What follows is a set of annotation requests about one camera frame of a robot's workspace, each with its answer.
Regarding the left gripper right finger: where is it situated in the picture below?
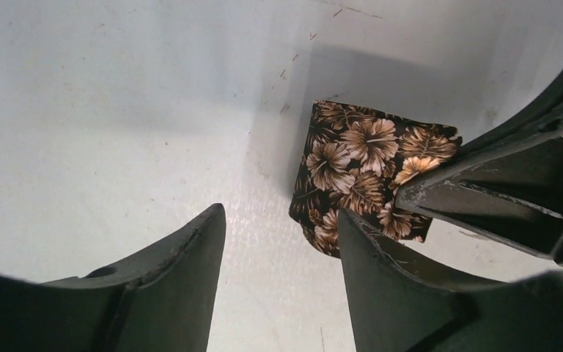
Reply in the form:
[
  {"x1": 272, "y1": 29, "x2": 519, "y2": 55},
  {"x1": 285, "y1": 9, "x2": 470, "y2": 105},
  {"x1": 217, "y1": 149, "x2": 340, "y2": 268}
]
[{"x1": 338, "y1": 209, "x2": 499, "y2": 351}]

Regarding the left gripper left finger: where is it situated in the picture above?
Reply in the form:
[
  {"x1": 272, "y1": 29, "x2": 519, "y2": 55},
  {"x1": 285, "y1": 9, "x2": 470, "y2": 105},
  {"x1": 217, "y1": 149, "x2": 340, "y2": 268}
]
[{"x1": 47, "y1": 203, "x2": 227, "y2": 351}]

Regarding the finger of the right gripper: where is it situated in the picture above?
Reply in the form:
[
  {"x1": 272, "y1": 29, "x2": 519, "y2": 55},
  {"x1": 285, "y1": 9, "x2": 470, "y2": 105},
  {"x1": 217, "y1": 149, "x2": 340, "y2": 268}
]
[{"x1": 395, "y1": 70, "x2": 563, "y2": 265}]

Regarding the brown floral tie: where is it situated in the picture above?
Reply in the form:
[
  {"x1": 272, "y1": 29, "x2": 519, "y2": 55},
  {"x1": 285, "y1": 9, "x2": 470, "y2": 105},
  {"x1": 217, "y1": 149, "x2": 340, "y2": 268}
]
[{"x1": 289, "y1": 100, "x2": 463, "y2": 257}]

